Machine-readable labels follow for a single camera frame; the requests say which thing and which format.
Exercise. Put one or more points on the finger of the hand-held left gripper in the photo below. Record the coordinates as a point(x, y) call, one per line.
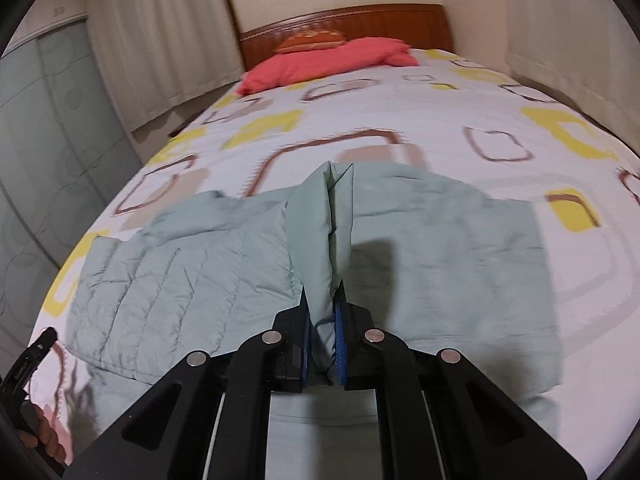
point(42, 340)

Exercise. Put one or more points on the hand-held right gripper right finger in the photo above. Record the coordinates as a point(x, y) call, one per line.
point(340, 345)

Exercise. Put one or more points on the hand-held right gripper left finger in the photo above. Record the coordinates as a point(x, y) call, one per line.
point(306, 345)

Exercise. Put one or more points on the pale green quilted jacket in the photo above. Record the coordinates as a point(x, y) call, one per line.
point(425, 255)

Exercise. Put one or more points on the person's left hand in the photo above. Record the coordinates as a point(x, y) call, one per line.
point(47, 432)

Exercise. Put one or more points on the wardrobe with frosted glass doors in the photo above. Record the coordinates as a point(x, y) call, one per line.
point(55, 160)

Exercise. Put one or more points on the bed with patterned sheet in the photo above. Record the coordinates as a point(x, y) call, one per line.
point(400, 120)

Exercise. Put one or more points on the red pillow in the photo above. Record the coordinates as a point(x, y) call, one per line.
point(320, 62)

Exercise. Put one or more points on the orange patterned cushion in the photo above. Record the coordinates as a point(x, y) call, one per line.
point(310, 40)

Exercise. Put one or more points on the wooden headboard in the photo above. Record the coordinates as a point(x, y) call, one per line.
point(350, 20)

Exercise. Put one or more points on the cream curtain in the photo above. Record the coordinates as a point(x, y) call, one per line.
point(160, 35)
point(565, 25)

